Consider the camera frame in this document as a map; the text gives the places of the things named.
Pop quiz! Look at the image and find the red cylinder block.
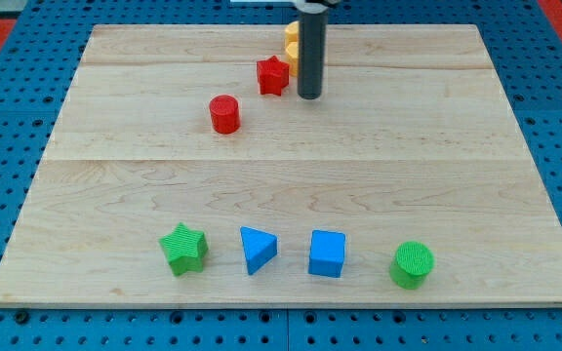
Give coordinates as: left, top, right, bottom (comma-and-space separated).
209, 95, 241, 135

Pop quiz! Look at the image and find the wooden board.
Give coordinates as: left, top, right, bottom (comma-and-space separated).
0, 24, 562, 309

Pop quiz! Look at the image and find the blue triangle block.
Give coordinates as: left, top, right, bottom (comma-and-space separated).
240, 226, 278, 275

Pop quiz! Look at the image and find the blue cube block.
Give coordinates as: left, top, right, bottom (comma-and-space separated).
308, 230, 346, 278

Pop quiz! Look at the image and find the red star block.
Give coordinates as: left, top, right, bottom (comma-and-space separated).
257, 56, 290, 96

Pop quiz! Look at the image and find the green star block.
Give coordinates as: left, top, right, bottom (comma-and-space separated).
158, 222, 209, 277

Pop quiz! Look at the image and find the yellow block front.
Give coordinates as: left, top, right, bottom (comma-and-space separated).
285, 42, 299, 77

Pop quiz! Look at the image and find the yellow block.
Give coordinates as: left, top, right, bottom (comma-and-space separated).
284, 20, 300, 47
285, 42, 299, 77

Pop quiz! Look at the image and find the yellow block rear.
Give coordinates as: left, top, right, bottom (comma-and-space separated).
284, 20, 300, 47

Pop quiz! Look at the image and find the green cylinder block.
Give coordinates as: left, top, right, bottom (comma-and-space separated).
389, 241, 434, 290

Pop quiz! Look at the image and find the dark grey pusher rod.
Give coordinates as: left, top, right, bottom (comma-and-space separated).
295, 1, 328, 99

